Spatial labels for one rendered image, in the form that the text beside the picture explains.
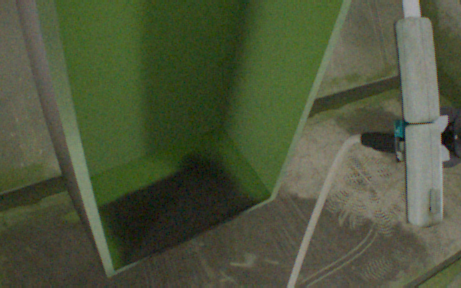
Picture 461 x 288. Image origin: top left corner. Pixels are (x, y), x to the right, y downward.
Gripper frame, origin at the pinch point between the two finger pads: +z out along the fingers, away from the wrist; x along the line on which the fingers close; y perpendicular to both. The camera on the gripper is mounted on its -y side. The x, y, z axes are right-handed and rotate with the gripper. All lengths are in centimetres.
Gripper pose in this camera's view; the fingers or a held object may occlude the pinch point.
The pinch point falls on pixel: (407, 143)
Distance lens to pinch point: 71.1
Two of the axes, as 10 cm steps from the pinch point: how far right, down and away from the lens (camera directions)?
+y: -2.0, -1.0, 9.7
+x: -1.0, -9.9, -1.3
